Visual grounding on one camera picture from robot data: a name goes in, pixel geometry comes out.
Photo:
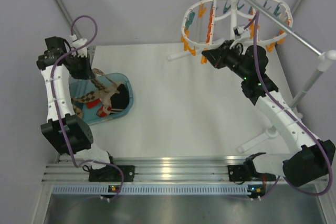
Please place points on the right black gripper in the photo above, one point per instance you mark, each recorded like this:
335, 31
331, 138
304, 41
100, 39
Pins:
217, 56

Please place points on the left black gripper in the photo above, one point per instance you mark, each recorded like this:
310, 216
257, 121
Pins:
86, 73

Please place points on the orange clothes peg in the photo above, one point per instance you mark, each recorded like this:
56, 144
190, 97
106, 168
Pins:
186, 47
203, 60

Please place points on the teal plastic basket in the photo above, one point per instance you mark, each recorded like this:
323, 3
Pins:
82, 87

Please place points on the white round clip hanger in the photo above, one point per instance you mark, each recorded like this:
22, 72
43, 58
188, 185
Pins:
199, 21

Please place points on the brown checkered sock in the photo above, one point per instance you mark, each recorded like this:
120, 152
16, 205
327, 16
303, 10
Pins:
90, 99
101, 86

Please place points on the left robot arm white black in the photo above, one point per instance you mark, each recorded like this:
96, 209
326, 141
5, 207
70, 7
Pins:
65, 128

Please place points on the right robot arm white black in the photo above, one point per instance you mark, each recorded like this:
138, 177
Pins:
309, 158

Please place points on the beige sock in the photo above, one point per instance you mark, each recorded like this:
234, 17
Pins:
111, 94

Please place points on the red white sock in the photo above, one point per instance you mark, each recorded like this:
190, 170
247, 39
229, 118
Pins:
102, 111

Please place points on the black striped sock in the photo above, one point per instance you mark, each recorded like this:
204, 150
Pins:
119, 101

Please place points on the white rack base foot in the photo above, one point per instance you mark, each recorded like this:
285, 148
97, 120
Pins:
269, 133

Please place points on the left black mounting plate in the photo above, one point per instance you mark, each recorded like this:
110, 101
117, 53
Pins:
111, 174

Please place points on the black mounting plate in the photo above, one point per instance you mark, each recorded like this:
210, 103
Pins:
111, 174
238, 174

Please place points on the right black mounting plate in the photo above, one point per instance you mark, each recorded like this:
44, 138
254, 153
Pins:
238, 174

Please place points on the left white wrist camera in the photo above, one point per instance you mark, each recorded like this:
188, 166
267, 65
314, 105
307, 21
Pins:
78, 44

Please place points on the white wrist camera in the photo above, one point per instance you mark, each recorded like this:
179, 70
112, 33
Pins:
241, 33
78, 44

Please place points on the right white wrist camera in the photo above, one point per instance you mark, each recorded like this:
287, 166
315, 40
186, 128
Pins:
241, 33

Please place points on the perforated grey cable duct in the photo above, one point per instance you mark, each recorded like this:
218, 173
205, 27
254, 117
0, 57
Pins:
158, 189

